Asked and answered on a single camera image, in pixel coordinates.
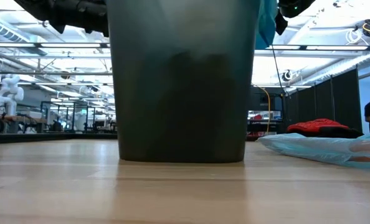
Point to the background workbench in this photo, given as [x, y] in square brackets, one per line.
[17, 119]

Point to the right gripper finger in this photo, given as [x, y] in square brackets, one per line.
[281, 25]

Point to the teal plastic trash bag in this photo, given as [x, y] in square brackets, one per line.
[266, 25]

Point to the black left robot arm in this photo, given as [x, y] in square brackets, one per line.
[32, 7]

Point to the light blue trash bag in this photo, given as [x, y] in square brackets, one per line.
[312, 149]

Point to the black monitor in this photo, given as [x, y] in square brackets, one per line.
[266, 99]

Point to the dark translucent trash bin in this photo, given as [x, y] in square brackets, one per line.
[182, 93]

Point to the black partition wall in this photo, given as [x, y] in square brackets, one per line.
[344, 102]

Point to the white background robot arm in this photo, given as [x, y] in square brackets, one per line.
[9, 93]

